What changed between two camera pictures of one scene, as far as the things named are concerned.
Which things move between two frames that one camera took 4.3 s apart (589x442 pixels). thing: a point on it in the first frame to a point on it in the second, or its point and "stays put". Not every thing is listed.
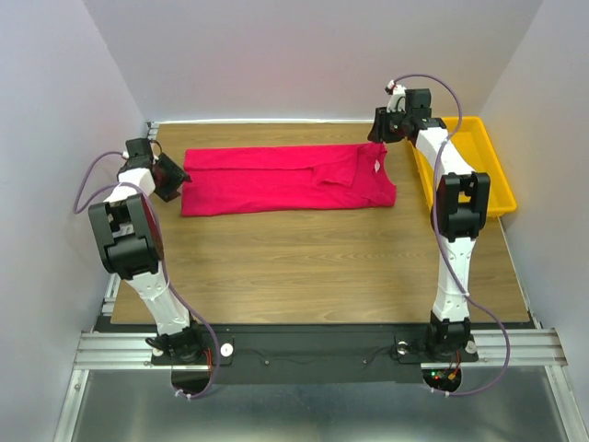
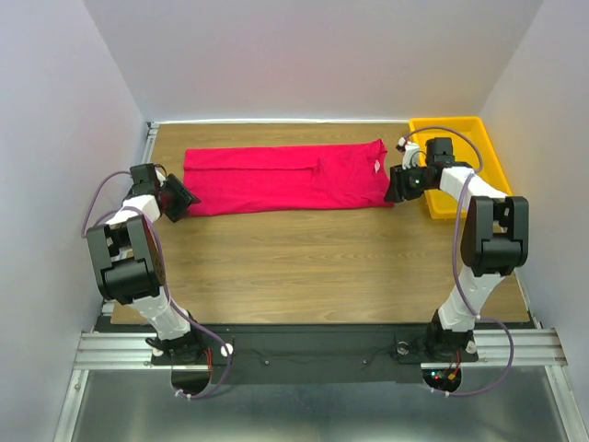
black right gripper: x=378 y=131 to x=398 y=189
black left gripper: x=169 y=191 to x=183 y=203
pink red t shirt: x=219 y=181 stays put
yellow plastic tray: x=479 y=150 stays put
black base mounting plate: x=310 y=354 stays put
